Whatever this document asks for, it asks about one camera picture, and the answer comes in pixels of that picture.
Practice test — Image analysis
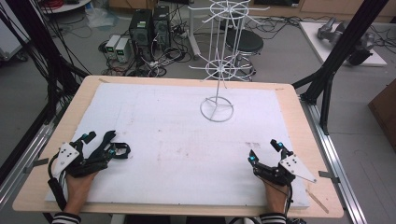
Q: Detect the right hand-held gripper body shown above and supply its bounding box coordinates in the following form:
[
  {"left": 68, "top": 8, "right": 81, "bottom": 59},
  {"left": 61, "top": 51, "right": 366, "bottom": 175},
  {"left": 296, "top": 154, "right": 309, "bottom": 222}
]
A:
[{"left": 253, "top": 154, "right": 318, "bottom": 188}]

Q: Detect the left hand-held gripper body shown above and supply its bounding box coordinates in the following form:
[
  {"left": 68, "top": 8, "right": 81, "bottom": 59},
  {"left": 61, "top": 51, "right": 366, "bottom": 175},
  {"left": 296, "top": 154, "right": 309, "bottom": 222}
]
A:
[{"left": 51, "top": 139, "right": 110, "bottom": 179}]

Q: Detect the person's right hand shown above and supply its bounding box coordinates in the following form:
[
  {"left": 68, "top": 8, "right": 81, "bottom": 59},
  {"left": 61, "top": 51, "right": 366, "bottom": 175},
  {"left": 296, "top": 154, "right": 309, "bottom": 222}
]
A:
[{"left": 262, "top": 178, "right": 290, "bottom": 217}]

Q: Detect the person's left hand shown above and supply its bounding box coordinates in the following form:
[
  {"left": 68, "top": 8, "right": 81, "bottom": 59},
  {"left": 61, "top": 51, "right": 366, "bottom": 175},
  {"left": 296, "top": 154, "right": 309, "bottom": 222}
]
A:
[{"left": 64, "top": 171, "right": 98, "bottom": 217}]

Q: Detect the light wooden table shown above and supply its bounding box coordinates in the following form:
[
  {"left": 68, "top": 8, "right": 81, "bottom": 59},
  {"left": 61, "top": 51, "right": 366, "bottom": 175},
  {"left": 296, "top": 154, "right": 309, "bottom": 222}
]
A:
[{"left": 12, "top": 75, "right": 345, "bottom": 219}]

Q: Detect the thin wooden stick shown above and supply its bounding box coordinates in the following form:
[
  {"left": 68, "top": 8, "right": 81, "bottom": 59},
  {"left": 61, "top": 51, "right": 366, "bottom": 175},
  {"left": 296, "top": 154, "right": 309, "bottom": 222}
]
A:
[{"left": 305, "top": 189, "right": 330, "bottom": 215}]

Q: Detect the white foam board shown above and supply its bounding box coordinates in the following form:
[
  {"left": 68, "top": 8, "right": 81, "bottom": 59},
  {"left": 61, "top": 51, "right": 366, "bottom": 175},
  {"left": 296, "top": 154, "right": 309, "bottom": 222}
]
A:
[{"left": 45, "top": 81, "right": 311, "bottom": 210}]

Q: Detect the grey power supply unit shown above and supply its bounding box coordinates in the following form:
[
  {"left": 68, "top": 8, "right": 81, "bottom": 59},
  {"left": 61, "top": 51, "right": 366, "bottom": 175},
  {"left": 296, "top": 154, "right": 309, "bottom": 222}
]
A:
[
  {"left": 105, "top": 34, "right": 121, "bottom": 60},
  {"left": 114, "top": 36, "right": 132, "bottom": 64}
]

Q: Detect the brown wooden cabinet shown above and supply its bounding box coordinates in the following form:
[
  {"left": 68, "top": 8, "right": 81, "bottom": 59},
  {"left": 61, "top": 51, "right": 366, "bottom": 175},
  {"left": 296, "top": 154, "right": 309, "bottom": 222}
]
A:
[{"left": 367, "top": 78, "right": 396, "bottom": 154}]

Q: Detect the black round stool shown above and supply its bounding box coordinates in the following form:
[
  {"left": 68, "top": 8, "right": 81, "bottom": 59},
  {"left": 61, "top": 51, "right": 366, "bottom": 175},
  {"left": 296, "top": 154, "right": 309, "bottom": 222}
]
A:
[{"left": 224, "top": 27, "right": 265, "bottom": 82}]

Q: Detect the white floor platform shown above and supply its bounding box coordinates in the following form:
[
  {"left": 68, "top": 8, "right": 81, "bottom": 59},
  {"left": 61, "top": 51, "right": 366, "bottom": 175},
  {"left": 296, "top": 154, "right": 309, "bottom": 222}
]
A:
[{"left": 298, "top": 21, "right": 389, "bottom": 68}]

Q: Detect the black computer tower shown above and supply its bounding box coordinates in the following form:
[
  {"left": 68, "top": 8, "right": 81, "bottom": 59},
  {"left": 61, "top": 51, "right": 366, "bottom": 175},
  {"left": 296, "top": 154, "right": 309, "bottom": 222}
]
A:
[
  {"left": 151, "top": 5, "right": 172, "bottom": 50},
  {"left": 128, "top": 8, "right": 154, "bottom": 61}
]

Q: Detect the clear plastic bag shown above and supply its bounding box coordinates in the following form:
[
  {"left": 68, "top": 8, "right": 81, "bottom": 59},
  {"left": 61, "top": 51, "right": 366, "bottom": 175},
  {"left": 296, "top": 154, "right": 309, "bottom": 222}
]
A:
[{"left": 85, "top": 7, "right": 120, "bottom": 31}]

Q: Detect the white cabinet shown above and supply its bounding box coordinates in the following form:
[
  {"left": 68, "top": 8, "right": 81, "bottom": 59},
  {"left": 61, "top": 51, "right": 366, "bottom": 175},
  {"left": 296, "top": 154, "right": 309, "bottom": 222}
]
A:
[{"left": 0, "top": 17, "right": 31, "bottom": 62}]

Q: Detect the black and grey robot part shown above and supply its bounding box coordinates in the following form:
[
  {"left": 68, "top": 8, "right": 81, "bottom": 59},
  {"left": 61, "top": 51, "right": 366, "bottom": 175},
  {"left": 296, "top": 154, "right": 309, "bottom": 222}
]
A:
[{"left": 346, "top": 32, "right": 377, "bottom": 66}]

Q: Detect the round white table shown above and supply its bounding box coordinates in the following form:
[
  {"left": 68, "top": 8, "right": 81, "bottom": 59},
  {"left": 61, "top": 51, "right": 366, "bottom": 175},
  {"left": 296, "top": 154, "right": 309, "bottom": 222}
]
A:
[{"left": 39, "top": 0, "right": 93, "bottom": 15}]

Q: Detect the grey metal bracket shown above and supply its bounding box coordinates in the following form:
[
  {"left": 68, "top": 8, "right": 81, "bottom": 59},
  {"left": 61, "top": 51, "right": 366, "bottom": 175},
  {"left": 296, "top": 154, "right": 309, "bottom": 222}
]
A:
[
  {"left": 318, "top": 170, "right": 341, "bottom": 185},
  {"left": 22, "top": 157, "right": 50, "bottom": 175}
]

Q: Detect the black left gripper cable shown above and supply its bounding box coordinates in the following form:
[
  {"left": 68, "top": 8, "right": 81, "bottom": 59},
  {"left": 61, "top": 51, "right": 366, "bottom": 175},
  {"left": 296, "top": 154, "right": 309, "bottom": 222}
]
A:
[{"left": 47, "top": 153, "right": 68, "bottom": 213}]

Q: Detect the aluminium rail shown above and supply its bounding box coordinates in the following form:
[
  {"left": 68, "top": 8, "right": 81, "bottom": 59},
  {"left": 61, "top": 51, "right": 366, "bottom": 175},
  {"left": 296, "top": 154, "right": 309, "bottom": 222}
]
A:
[
  {"left": 299, "top": 94, "right": 369, "bottom": 224},
  {"left": 0, "top": 122, "right": 56, "bottom": 213}
]

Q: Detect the white wire display rack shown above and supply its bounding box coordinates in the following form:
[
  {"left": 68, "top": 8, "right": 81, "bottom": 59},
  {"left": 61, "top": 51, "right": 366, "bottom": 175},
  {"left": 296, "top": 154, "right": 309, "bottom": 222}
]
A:
[{"left": 188, "top": 0, "right": 271, "bottom": 123}]

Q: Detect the black frame post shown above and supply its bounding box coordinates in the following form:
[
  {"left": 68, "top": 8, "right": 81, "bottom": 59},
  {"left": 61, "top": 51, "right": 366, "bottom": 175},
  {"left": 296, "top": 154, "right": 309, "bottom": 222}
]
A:
[
  {"left": 0, "top": 0, "right": 90, "bottom": 125},
  {"left": 291, "top": 0, "right": 390, "bottom": 135}
]

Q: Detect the white metal leg frame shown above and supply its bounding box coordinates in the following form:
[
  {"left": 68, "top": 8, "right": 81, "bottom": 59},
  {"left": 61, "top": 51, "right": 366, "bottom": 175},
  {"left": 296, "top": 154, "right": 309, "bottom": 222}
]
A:
[{"left": 186, "top": 5, "right": 203, "bottom": 61}]

